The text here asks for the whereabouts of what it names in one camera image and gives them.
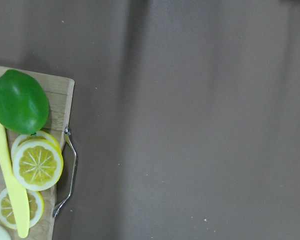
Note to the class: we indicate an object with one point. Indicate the lemon slice back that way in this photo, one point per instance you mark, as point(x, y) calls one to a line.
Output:
point(36, 209)

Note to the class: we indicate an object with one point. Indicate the metal cutting board handle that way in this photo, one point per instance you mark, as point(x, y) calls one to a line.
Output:
point(68, 137)

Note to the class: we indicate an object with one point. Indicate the green lime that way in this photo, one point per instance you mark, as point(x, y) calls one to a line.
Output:
point(24, 105)

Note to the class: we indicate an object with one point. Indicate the yellow plastic knife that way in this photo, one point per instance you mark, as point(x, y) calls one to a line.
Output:
point(16, 192)

